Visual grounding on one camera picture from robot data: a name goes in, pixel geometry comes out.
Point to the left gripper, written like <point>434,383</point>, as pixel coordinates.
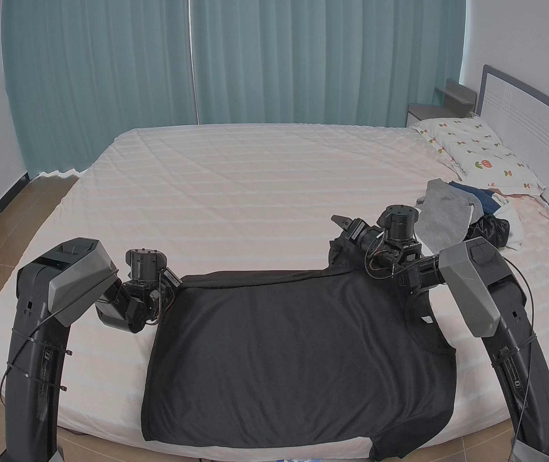
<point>171,279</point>

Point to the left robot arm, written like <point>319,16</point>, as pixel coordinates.
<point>33,354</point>

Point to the pile of clothes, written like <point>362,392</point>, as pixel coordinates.
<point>448,214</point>

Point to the bed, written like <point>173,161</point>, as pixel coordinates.
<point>255,185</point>

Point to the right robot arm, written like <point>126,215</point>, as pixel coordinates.
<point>472,287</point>

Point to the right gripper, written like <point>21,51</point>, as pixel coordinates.
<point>366,236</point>

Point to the white printed pillow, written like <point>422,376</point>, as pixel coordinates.
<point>476,152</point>

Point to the black T-shirt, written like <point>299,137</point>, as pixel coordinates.
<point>293,354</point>

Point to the blue-green curtain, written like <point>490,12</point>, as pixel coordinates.
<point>327,46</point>
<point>101,65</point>

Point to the grey bedside table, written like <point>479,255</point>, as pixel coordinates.
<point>448,108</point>

